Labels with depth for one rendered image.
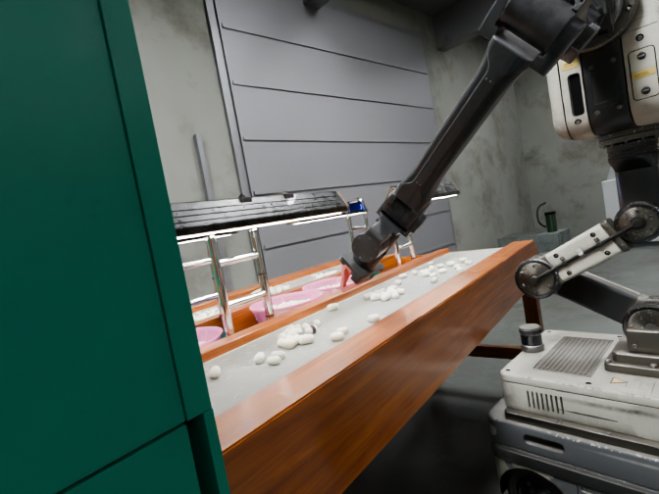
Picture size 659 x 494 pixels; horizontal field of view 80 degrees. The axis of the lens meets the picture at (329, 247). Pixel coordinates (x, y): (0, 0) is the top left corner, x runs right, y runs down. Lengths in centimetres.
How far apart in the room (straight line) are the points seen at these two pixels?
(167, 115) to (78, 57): 274
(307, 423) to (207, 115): 290
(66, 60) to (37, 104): 5
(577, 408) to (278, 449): 90
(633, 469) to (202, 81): 325
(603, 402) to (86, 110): 124
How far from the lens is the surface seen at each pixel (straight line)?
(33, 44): 45
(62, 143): 42
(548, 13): 61
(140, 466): 45
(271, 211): 99
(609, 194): 641
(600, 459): 132
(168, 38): 345
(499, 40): 62
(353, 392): 72
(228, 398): 77
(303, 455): 65
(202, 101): 335
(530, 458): 140
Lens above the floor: 101
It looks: 3 degrees down
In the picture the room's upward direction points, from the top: 10 degrees counter-clockwise
